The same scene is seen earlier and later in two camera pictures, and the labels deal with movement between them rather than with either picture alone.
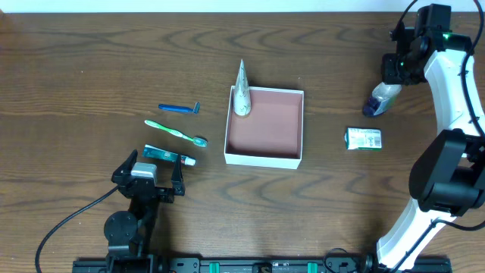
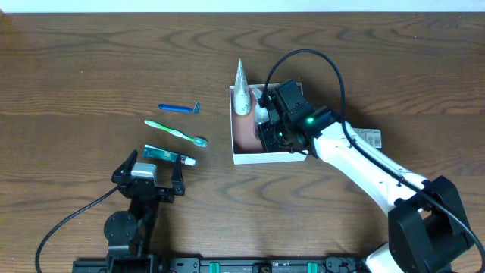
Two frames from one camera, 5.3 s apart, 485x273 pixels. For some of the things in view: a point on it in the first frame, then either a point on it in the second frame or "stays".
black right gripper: (391, 70) to (267, 133)
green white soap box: (364, 139) stays
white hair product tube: (242, 101) stays
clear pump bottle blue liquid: (382, 98) to (261, 114)
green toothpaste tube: (160, 154) stays
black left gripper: (150, 189) stays
